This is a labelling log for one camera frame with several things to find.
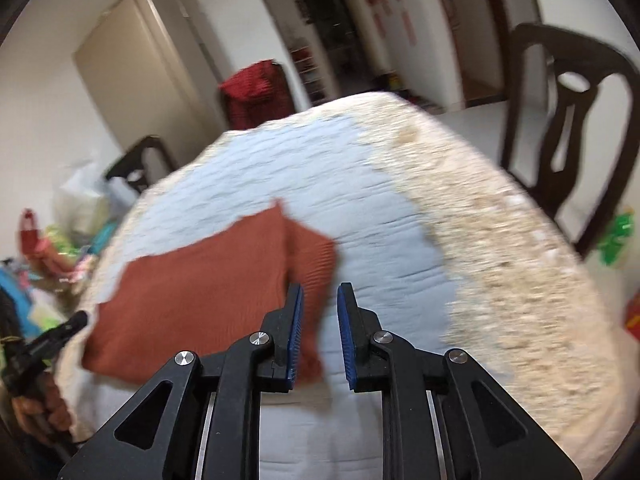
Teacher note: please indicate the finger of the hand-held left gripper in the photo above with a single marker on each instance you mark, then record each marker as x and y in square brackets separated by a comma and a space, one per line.
[62, 334]

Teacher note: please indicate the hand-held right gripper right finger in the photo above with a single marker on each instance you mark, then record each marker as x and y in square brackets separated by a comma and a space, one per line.
[345, 335]

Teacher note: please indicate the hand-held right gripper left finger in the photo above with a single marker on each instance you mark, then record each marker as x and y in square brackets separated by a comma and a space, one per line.
[295, 330]

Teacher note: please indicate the rust red knit sweater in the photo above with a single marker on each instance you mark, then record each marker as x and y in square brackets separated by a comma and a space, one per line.
[200, 300]

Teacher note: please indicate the person's left hand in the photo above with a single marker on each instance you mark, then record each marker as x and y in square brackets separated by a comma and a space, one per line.
[40, 405]

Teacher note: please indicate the blue cloth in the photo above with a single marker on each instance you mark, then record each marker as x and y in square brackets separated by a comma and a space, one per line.
[15, 300]

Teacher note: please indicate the red gift bag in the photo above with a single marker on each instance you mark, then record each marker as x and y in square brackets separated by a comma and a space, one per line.
[30, 235]

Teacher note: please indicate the translucent white plastic bag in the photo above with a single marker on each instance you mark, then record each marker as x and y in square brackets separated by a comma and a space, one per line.
[80, 195]

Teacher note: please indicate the pale blue quilted pad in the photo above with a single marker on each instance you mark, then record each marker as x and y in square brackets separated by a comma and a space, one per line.
[325, 185]

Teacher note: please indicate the cream lace tablecloth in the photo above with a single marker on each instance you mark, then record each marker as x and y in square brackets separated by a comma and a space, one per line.
[500, 285]

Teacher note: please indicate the dark wooden chair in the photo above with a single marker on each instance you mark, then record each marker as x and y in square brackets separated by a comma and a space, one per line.
[517, 110]
[280, 90]
[150, 152]

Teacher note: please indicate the red checked garment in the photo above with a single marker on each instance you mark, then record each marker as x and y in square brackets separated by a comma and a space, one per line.
[250, 90]

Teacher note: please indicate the shoe rack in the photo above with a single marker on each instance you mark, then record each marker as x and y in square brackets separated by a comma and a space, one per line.
[307, 72]

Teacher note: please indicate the beige tall cabinet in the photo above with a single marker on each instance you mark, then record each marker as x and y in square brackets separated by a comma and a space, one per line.
[145, 60]

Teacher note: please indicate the red box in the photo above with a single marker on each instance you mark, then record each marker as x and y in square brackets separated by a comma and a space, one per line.
[632, 317]

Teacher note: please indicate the green bag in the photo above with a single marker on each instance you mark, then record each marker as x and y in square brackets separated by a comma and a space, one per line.
[617, 235]

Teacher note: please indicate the dark doorway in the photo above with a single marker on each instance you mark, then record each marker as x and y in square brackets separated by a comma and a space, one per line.
[325, 15]

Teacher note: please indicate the brown wooden door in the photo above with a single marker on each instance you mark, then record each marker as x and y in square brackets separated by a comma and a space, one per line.
[480, 35]

